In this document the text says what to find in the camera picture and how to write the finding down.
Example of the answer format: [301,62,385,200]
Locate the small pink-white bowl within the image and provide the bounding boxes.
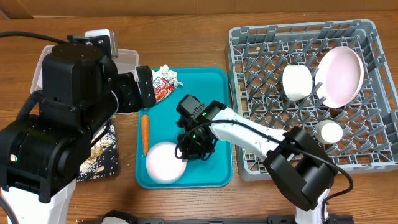
[146,142,187,184]

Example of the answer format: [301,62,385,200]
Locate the white bowl with rice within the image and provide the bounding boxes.
[282,65,312,101]

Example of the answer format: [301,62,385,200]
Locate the white paper cup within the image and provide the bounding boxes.
[315,120,343,144]

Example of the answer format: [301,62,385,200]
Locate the large white plate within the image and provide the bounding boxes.
[315,46,364,108]

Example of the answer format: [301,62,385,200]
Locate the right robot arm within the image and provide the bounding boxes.
[175,95,338,223]

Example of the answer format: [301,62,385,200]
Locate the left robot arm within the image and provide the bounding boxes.
[1,34,156,223]

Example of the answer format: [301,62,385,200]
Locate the grey dishwasher rack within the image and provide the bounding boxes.
[227,19,397,174]

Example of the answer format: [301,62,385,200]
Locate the crumpled white paper wad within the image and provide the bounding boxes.
[152,64,183,88]

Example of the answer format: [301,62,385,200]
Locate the red snack wrapper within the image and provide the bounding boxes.
[153,77,175,103]

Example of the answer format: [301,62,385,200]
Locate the clear plastic storage bin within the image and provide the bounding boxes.
[30,44,140,116]

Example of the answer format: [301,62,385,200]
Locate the orange carrot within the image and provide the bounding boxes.
[141,114,150,156]

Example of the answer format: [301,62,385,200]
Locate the teal serving tray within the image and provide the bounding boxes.
[136,68,233,189]

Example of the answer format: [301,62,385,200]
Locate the spilled rice and food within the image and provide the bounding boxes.
[79,123,118,177]

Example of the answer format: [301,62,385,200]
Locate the black plastic tray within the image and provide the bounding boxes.
[76,119,121,183]

